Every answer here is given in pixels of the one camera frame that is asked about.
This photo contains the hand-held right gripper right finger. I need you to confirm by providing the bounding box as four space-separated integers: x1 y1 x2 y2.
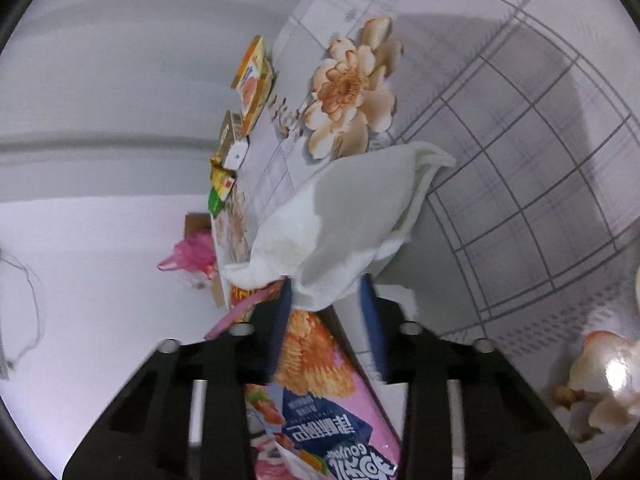
360 275 593 480

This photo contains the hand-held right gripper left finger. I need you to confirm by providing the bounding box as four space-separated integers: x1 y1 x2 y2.
62 275 293 480

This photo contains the white cloth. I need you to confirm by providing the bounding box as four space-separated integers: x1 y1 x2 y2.
221 141 457 312

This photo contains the pink crisps snack bag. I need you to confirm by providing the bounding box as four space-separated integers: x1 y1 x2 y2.
204 280 402 480

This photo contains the pink plastic bag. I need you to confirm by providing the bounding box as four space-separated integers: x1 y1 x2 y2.
157 231 217 287

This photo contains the clear printed snack wrapper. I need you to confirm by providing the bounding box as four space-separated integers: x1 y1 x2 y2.
244 384 328 480

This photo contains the small white box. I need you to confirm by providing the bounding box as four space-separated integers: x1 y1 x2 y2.
223 141 249 170

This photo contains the orange and white snack packet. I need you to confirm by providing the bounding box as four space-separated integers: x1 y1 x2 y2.
230 35 275 137

